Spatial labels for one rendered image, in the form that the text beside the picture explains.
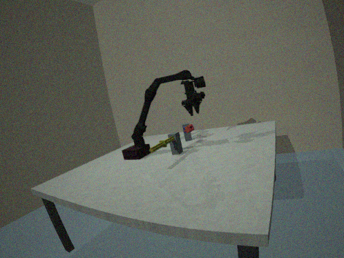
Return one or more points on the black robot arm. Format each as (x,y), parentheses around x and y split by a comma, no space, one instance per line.
(151,92)

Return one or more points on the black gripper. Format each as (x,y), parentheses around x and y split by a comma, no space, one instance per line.
(190,102)

